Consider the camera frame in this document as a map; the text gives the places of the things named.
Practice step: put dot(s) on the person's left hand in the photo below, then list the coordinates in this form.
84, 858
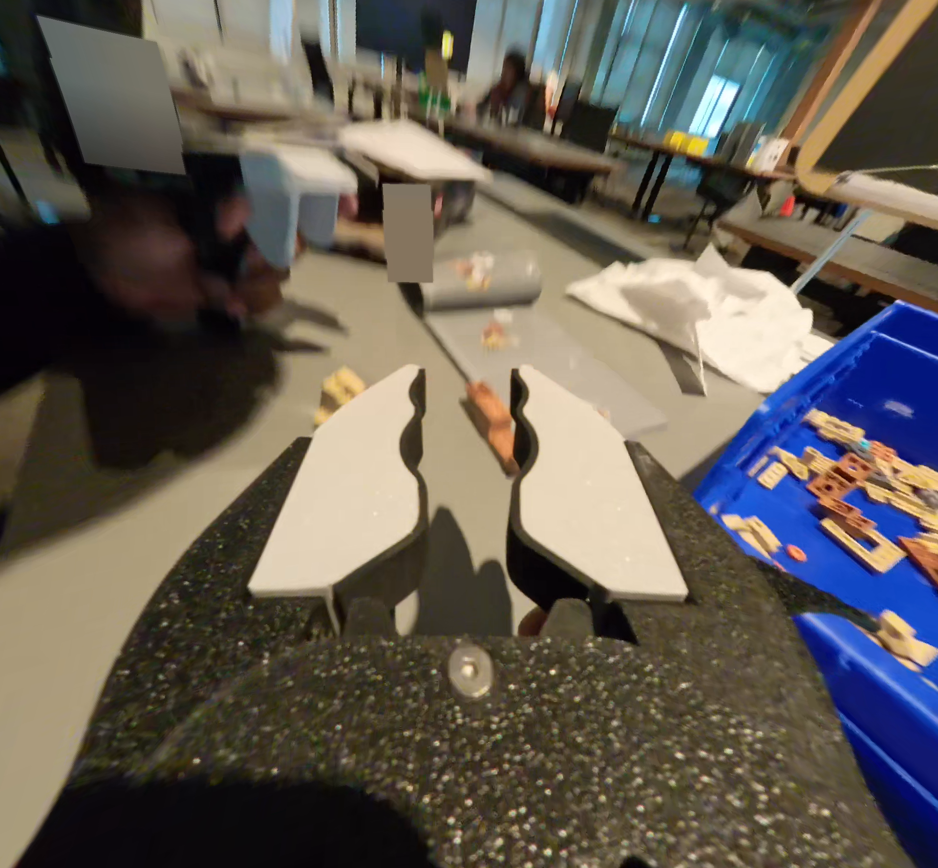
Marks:
154, 259

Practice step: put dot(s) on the tan and orange brick assembly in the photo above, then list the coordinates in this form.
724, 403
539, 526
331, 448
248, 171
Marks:
341, 388

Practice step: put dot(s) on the grey desk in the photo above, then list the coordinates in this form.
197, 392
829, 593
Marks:
381, 325

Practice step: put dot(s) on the long wooden table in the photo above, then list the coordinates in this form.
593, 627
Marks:
843, 259

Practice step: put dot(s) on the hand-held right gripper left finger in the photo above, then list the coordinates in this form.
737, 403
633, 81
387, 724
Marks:
352, 501

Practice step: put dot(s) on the white crumpled plastic bag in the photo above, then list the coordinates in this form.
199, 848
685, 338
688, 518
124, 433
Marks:
696, 311

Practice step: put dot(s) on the long blue plastic bin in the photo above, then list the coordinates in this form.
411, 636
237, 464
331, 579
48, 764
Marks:
843, 384

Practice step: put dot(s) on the pile of loose toy bricks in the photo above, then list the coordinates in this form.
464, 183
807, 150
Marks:
843, 476

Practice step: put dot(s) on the wood-framed dark board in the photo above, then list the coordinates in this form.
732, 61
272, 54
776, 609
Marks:
894, 113

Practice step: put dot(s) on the grey building instruction booklet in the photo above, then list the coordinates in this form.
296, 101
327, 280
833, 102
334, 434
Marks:
557, 369

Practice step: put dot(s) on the orange stepped brick assembly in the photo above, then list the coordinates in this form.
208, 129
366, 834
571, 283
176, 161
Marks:
492, 417

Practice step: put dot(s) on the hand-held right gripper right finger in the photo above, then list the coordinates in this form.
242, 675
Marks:
593, 509

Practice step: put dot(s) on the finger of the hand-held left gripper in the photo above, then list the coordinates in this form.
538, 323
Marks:
271, 208
322, 201

